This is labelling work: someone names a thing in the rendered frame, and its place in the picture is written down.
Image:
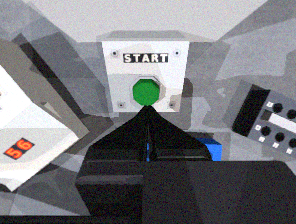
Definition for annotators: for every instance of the white block with round holes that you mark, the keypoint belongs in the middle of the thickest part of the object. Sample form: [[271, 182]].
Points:
[[146, 53], [36, 125]]

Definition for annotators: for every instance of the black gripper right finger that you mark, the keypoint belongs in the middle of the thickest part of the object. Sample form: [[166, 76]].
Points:
[[167, 142]]

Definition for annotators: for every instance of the blue tube rack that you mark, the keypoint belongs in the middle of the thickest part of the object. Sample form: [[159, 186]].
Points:
[[214, 147]]

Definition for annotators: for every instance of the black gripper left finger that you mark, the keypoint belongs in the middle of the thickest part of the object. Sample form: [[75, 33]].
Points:
[[129, 141]]

